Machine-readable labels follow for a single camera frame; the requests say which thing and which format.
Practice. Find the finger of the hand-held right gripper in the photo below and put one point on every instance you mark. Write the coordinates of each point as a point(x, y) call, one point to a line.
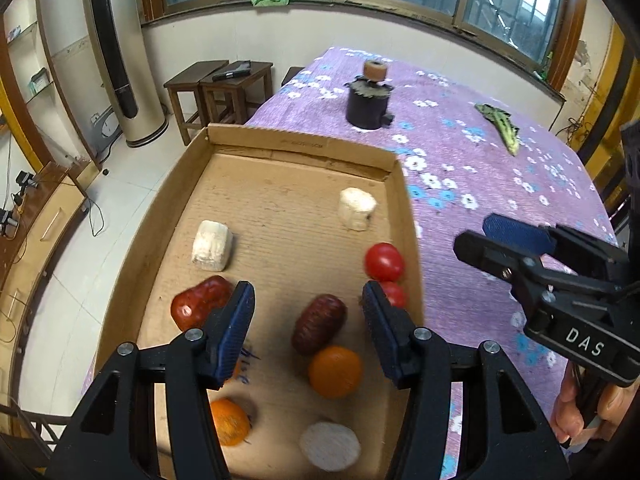
point(490, 255)
point(515, 235)

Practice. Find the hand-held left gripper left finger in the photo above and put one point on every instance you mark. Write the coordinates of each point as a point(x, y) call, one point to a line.
point(235, 330)

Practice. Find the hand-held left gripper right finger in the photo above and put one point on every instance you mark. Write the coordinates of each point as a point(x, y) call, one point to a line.
point(382, 330)

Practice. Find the red cherry tomato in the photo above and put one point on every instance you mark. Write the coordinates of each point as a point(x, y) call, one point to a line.
point(396, 295)
point(384, 261)

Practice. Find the large red jujube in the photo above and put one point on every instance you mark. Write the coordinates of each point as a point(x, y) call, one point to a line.
point(197, 305)

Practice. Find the dark red jujube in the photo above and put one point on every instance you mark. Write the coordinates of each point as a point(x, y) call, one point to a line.
point(320, 324)

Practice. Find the large orange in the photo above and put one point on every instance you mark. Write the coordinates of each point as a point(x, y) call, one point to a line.
point(335, 372)
point(231, 422)

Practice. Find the white root vegetable chunk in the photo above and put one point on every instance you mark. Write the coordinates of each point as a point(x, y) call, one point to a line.
point(356, 208)
point(212, 246)
point(330, 446)

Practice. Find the shallow cardboard box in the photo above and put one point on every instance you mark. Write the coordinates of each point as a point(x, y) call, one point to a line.
point(290, 195)

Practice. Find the person's right hand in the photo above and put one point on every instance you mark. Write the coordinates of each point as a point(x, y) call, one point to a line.
point(567, 410)

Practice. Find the purple floral blanket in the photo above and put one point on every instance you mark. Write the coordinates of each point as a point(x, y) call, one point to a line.
point(460, 160)

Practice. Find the green leafy vegetable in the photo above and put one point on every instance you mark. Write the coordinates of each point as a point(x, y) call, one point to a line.
point(500, 127)

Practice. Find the black cylindrical container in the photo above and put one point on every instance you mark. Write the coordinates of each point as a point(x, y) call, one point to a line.
point(367, 110)

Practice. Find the brown round block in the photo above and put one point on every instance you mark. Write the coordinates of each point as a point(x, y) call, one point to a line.
point(375, 70)

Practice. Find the wooden low cabinet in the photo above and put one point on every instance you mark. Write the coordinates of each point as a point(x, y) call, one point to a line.
point(50, 215)

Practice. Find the beige tower air conditioner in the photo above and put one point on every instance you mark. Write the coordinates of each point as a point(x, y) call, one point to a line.
point(140, 120)

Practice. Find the dark wooden chair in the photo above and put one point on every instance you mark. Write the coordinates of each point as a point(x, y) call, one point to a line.
point(25, 440)

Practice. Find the dark wooden stool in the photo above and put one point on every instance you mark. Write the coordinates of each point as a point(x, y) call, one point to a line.
point(292, 74)
point(240, 85)
point(192, 72)

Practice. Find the black remote control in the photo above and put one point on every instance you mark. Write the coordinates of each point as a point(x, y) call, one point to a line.
point(231, 72)

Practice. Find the black power adapter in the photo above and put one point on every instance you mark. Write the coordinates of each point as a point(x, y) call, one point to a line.
point(24, 180)

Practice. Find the wall shelf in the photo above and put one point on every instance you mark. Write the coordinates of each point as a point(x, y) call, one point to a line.
point(37, 82)

